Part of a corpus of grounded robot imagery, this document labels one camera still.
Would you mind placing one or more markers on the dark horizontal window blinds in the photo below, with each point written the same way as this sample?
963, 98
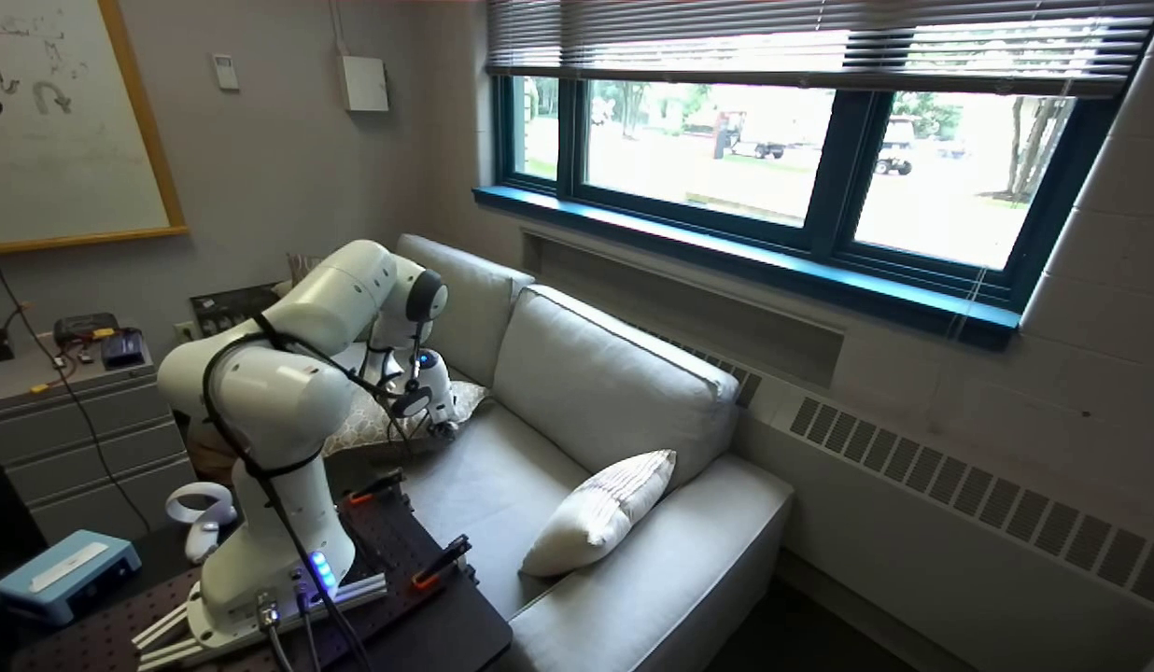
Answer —
785, 30

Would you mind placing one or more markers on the small black gadget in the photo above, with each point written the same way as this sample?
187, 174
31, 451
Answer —
3, 345

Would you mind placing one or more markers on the dark device with purple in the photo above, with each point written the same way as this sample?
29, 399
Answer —
125, 354

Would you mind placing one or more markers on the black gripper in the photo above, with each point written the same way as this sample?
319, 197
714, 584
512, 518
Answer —
418, 403

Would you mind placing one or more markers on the black robot table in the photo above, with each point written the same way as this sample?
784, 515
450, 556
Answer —
438, 630

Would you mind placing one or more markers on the white VR controller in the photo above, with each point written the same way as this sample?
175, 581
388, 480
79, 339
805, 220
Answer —
202, 511

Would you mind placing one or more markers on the baseboard heater grille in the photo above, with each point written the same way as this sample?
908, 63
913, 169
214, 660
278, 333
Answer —
974, 498

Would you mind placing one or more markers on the black electronic device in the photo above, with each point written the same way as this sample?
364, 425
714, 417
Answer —
87, 330

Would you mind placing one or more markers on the grey two-seat sofa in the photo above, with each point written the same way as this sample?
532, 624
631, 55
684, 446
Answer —
627, 399

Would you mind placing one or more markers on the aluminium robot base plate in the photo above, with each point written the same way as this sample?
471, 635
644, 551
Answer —
176, 635

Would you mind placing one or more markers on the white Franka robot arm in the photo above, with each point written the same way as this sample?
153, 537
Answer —
270, 399

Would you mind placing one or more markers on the octagon patterned square pillow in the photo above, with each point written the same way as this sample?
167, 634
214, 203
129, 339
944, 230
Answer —
364, 431

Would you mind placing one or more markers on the small white wall thermostat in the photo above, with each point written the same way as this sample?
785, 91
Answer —
227, 72

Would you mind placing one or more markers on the black orange clamp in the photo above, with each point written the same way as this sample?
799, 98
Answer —
374, 488
438, 563

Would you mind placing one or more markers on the small cream lumbar pillow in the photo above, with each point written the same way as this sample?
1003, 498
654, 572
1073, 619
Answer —
597, 518

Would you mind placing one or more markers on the wood-framed whiteboard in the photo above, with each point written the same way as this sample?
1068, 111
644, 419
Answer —
65, 125

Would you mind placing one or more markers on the light blue box device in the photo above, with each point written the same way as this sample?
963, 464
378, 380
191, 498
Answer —
65, 577

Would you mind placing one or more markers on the white wall box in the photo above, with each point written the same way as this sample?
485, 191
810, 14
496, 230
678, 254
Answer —
364, 83

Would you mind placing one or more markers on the grey drawer cabinet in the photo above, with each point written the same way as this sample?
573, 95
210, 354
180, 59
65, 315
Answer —
93, 451

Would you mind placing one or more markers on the wide blue-framed window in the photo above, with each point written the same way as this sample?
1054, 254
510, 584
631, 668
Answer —
855, 164

